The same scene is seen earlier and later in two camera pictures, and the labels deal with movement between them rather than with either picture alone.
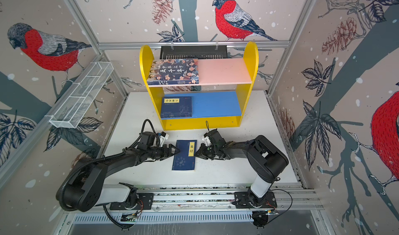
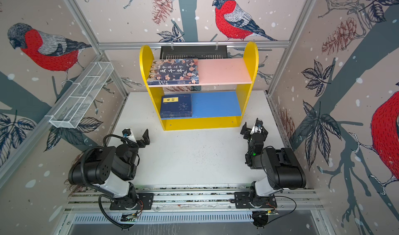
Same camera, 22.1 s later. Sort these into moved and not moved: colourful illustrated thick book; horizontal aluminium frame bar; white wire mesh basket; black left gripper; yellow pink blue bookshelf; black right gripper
Moved: black right gripper; black left gripper
Not moved: colourful illustrated thick book; white wire mesh basket; yellow pink blue bookshelf; horizontal aluminium frame bar
